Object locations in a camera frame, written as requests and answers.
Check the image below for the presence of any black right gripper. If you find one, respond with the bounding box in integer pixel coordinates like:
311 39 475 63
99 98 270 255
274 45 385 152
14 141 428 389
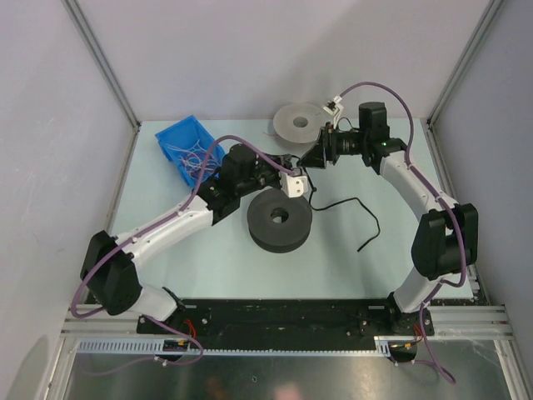
297 122 369 169

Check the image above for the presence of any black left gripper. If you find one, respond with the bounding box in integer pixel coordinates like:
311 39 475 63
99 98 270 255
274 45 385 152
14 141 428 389
237 152 292 198

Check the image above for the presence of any black cable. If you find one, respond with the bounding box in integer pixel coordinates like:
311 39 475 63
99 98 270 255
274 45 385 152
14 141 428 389
297 160 381 253

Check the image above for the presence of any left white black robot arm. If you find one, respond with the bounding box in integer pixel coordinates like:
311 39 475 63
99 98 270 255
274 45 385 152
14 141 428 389
80 143 308 333

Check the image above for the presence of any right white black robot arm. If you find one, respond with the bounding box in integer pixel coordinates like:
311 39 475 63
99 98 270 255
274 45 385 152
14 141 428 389
299 102 479 334

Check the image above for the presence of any white perforated filament spool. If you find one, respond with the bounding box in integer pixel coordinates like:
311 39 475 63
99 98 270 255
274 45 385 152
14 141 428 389
269 102 328 155

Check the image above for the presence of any black filament spool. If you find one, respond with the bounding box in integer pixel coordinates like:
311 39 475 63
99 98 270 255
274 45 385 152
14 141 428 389
247 188 312 253

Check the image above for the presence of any blue plastic bin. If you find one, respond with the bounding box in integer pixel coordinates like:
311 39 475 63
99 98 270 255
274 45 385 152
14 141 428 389
155 115 226 188

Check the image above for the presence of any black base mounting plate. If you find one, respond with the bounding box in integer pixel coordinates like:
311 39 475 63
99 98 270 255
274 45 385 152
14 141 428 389
136 297 435 352

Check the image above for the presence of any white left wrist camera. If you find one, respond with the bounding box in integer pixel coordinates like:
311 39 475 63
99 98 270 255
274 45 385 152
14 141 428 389
280 168 310 198

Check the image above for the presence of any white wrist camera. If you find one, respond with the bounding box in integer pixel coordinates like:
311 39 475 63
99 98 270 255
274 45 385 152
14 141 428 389
322 95 344 128
280 168 310 198

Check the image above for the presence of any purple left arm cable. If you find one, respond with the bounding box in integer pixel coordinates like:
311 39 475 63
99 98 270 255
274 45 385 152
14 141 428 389
69 133 295 376

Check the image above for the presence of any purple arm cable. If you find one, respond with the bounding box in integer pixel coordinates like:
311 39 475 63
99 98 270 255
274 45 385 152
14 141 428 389
69 133 295 376
332 81 466 384

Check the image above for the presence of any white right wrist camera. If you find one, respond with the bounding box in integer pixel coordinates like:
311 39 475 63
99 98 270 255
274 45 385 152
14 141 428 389
322 95 344 128

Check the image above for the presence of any bundle of thin wires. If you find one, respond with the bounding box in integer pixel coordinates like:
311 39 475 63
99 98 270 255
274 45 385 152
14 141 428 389
165 137 222 181

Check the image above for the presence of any aluminium frame post right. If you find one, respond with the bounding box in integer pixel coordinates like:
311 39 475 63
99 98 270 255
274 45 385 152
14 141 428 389
426 0 507 126

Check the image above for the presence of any aluminium frame post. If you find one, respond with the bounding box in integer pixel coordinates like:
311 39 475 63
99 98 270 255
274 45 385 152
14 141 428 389
426 0 507 126
62 0 142 130

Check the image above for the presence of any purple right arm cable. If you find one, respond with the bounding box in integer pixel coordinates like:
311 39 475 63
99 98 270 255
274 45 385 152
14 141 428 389
332 81 466 384

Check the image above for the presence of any grey slotted cable duct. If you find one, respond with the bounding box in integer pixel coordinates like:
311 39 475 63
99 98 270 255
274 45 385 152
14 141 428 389
77 337 401 357

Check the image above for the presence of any aluminium frame post left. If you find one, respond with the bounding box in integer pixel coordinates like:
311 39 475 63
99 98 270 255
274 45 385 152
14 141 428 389
62 0 142 130

